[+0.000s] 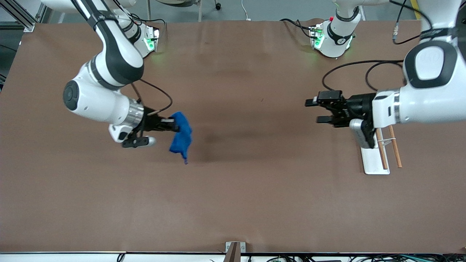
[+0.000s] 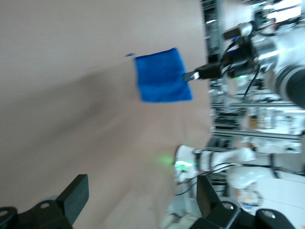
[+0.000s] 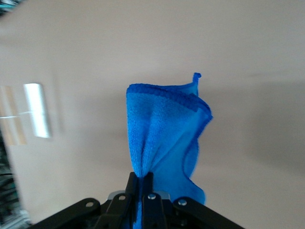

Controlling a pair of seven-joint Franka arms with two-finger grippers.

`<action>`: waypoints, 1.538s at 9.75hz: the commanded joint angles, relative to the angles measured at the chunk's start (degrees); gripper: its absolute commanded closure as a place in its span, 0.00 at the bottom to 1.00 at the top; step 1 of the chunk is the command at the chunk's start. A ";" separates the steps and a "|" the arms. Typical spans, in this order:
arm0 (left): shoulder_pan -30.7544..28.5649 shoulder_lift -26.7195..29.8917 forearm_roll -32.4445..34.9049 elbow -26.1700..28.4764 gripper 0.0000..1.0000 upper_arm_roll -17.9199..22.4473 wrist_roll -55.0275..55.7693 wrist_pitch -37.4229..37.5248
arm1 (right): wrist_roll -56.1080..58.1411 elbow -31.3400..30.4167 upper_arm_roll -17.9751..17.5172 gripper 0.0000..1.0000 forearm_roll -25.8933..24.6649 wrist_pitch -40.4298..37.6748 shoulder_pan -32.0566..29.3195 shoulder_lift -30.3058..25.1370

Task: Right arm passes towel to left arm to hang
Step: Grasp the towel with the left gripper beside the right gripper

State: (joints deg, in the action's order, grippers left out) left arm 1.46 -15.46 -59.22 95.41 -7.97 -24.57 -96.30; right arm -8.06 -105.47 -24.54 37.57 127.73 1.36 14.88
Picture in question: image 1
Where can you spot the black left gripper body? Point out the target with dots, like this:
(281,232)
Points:
(358,105)

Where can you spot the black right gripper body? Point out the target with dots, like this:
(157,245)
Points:
(153,122)

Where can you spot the blue towel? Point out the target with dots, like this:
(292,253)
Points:
(182,134)

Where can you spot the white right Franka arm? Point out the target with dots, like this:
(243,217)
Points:
(116,54)

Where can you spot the white rectangular tray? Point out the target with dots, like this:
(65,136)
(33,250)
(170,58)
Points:
(375,163)

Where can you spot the grey base connector box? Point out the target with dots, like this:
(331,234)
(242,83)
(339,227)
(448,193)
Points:
(154,34)
(316,34)

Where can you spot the stool with metal legs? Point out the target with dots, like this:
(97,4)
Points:
(200,14)

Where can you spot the metal table bracket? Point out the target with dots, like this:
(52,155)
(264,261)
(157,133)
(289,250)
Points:
(235,251)

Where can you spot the aluminium frame profile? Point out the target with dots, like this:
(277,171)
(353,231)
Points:
(22,20)

